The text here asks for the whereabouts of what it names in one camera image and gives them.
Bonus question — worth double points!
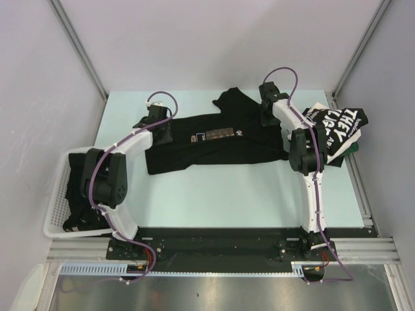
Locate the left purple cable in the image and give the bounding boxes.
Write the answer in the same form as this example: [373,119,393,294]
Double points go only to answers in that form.
[61,91,178,294]

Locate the green folded t shirt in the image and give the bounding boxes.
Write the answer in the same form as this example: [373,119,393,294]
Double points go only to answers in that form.
[344,141,359,156]

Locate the black clothes in basket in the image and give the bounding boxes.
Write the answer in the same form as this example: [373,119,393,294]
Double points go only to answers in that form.
[63,153,110,232]

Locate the white slotted cable duct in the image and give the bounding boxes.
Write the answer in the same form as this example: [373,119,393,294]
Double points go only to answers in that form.
[60,263,304,278]

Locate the aluminium frame rail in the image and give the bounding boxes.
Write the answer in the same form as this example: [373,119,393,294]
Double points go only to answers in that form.
[47,237,401,264]

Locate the white folded t shirt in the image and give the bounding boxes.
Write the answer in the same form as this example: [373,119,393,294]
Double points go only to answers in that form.
[285,102,356,165]

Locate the white plastic laundry basket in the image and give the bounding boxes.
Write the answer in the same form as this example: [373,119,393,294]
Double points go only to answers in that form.
[43,147,112,238]

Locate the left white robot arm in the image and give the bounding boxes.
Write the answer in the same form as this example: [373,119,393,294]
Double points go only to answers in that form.
[80,102,172,259]

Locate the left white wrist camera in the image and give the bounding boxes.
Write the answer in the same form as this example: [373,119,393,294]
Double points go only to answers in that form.
[145,100,163,109]

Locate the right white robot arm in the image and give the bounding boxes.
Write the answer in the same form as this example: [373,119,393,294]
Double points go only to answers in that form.
[259,82,327,236]

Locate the purple cable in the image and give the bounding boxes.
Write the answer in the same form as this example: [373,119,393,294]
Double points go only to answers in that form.
[61,91,178,294]
[263,66,356,284]

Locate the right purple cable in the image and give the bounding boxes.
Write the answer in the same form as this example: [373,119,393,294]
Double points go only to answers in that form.
[263,66,356,284]

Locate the black graphic t shirt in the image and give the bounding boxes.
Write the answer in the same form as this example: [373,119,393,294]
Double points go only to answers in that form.
[145,87,289,175]

